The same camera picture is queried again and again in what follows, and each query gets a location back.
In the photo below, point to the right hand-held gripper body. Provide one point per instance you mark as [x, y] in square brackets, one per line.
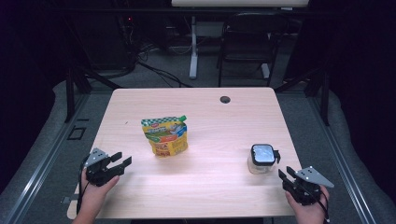
[306, 191]

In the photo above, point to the person's right hand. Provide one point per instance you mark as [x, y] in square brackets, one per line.
[309, 214]

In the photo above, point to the white desk leg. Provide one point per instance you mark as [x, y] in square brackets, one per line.
[193, 49]

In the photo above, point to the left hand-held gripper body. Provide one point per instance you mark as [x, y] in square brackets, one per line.
[98, 172]

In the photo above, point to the black folding chair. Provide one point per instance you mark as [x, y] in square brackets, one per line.
[249, 40]

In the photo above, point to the yellow spouted pouch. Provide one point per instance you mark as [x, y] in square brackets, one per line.
[166, 138]

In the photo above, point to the black metal stand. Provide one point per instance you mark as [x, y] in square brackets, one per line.
[71, 93]
[324, 96]

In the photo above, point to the aluminium floor rail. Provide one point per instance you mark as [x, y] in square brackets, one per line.
[342, 161]
[46, 158]

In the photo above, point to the glass jar with black lid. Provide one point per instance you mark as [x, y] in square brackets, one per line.
[263, 157]

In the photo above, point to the grey tape strip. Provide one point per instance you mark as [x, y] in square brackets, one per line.
[67, 199]

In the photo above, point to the dark equipment cabinet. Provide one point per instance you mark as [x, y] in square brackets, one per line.
[106, 43]

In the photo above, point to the person's left hand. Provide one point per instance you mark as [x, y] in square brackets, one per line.
[93, 199]

